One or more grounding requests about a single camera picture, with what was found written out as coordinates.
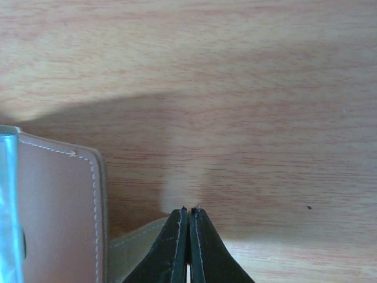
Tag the brown leather card holder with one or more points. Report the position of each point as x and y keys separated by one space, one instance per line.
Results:
x=62 y=202

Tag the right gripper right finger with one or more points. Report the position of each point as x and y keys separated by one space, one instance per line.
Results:
x=210 y=260

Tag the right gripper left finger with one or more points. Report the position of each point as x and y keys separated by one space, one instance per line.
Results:
x=166 y=261

